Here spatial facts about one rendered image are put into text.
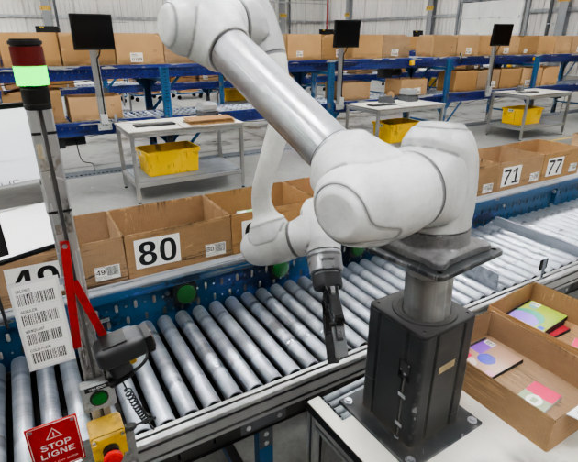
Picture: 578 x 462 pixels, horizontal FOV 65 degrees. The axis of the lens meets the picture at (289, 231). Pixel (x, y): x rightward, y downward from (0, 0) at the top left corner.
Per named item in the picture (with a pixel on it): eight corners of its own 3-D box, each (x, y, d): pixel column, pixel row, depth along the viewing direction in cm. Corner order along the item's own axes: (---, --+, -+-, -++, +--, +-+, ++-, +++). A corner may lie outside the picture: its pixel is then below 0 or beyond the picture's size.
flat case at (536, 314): (567, 319, 155) (568, 315, 154) (538, 339, 145) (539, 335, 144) (528, 302, 165) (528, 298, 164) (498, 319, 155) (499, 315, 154)
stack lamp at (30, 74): (16, 86, 74) (8, 47, 72) (16, 83, 78) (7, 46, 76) (50, 84, 76) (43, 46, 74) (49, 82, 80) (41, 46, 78)
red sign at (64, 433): (37, 477, 99) (23, 432, 94) (36, 474, 99) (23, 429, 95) (114, 445, 106) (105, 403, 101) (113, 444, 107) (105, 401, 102)
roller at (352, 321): (375, 353, 151) (376, 340, 150) (294, 285, 193) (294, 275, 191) (386, 348, 154) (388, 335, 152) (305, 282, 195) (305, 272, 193)
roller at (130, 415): (135, 452, 115) (132, 437, 113) (99, 343, 157) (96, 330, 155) (155, 444, 118) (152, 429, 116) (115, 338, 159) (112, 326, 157)
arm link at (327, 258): (307, 248, 115) (310, 271, 113) (343, 246, 115) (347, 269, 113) (305, 259, 123) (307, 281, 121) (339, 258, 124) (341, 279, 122)
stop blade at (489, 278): (494, 293, 183) (498, 274, 179) (412, 251, 219) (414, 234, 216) (495, 293, 183) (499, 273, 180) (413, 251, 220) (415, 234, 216)
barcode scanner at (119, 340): (164, 368, 100) (152, 331, 95) (109, 394, 95) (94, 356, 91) (156, 352, 105) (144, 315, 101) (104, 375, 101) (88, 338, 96)
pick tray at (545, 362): (546, 454, 109) (556, 422, 105) (425, 363, 139) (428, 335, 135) (608, 408, 122) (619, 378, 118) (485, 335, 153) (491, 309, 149)
